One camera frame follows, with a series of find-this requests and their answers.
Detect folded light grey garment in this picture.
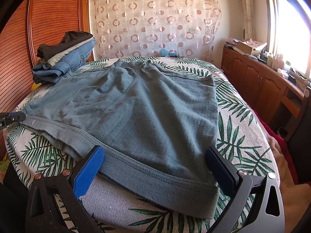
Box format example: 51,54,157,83
47,37,95,66

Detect blue item behind bed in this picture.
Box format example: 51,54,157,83
159,48,179,58

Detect pink circle sheer curtain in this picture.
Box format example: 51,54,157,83
90,0,221,61

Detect palm leaf bed cloth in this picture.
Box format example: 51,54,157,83
1,57,278,232

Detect cardboard box on cabinet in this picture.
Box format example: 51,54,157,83
237,38,267,56

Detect folded black garment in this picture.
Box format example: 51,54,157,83
36,31,93,61

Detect folded blue jeans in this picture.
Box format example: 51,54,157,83
32,40,96,84

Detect grey-blue pants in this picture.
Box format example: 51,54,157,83
22,59,219,219

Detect yellow item beside bed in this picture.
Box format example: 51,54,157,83
31,83,41,91

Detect window with wooden frame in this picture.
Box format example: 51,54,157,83
267,0,310,80

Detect wooden louvered wardrobe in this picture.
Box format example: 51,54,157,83
1,0,90,113

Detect wooden sideboard cabinet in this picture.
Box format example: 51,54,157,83
221,45,304,131

